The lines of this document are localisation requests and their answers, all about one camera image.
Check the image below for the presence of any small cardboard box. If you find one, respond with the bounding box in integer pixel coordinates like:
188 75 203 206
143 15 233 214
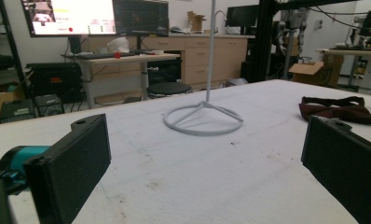
186 10 207 33

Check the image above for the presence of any dark monitor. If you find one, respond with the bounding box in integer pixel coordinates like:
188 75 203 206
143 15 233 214
112 0 171 37

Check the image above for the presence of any curved faucet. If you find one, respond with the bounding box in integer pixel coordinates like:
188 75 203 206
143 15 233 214
213 9 228 35

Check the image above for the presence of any black monitor on counter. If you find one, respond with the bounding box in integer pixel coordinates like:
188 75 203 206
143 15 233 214
226 4 260 30

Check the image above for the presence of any black shelf rack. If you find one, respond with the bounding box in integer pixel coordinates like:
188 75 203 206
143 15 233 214
0 0 30 100

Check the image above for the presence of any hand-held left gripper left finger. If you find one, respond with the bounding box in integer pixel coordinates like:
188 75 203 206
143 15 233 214
22 113 113 224

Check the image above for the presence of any black keyboard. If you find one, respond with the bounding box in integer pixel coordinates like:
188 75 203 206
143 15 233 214
76 51 136 61

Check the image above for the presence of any grey stand with equipment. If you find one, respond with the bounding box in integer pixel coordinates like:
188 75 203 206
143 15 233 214
273 8 309 80

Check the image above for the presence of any black round stool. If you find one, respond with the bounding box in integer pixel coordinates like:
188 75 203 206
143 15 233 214
146 81 193 98

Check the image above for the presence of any black equipment case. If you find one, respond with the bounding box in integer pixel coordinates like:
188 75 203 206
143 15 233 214
25 62 84 105

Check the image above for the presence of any white rounded object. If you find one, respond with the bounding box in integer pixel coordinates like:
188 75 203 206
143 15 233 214
106 36 131 54

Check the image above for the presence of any black floor box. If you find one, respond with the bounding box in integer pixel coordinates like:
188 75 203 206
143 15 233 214
0 98 36 124
34 93 65 119

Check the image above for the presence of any black metal frame post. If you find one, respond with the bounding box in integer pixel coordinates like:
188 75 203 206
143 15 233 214
250 0 362 84

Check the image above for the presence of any wooden drawer cabinet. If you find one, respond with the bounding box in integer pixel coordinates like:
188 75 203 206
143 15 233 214
89 33 250 91

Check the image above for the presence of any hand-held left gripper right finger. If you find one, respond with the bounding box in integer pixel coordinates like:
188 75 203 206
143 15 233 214
300 115 371 224

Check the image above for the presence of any open cardboard box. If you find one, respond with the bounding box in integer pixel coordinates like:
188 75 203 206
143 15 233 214
287 61 325 84

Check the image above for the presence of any white metal stand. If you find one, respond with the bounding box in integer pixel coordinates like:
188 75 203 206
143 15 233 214
162 0 244 137

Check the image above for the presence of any white workbench table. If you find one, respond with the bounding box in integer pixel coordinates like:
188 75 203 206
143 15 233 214
315 47 371 92

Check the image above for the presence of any large bright monitor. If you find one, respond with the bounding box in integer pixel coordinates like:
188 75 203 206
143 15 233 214
21 0 117 38

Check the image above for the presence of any dark red bow tie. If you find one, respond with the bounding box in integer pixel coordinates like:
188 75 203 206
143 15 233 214
298 95 371 126

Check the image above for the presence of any light wooden desk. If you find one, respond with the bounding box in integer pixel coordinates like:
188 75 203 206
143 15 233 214
62 51 182 109

